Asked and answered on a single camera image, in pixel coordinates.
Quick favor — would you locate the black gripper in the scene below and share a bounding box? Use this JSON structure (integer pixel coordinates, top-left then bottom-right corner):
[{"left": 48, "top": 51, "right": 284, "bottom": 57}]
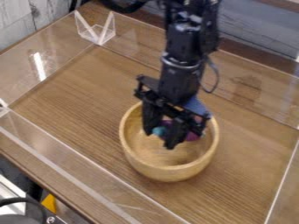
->
[{"left": 135, "top": 57, "right": 211, "bottom": 150}]

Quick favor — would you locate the purple toy eggplant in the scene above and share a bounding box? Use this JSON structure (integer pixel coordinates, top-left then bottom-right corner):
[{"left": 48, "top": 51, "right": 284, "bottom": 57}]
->
[{"left": 152, "top": 118, "right": 201, "bottom": 142}]

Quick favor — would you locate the brown wooden bowl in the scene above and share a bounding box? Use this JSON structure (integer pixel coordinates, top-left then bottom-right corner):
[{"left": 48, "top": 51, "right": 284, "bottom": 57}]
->
[{"left": 117, "top": 102, "right": 220, "bottom": 183}]

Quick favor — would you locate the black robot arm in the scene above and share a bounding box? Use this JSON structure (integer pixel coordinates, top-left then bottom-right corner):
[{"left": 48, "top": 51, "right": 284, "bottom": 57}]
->
[{"left": 99, "top": 0, "right": 220, "bottom": 150}]

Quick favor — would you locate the clear acrylic tray wall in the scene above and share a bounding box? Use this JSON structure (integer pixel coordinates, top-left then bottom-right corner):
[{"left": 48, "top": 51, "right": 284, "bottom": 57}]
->
[{"left": 0, "top": 16, "right": 299, "bottom": 224}]

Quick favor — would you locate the clear acrylic corner bracket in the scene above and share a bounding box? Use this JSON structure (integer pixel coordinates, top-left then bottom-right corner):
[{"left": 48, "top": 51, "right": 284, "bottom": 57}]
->
[{"left": 73, "top": 10, "right": 116, "bottom": 46}]

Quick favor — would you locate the black cable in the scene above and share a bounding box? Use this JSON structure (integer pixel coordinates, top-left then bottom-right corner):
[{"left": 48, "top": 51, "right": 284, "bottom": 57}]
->
[{"left": 0, "top": 196, "right": 48, "bottom": 224}]

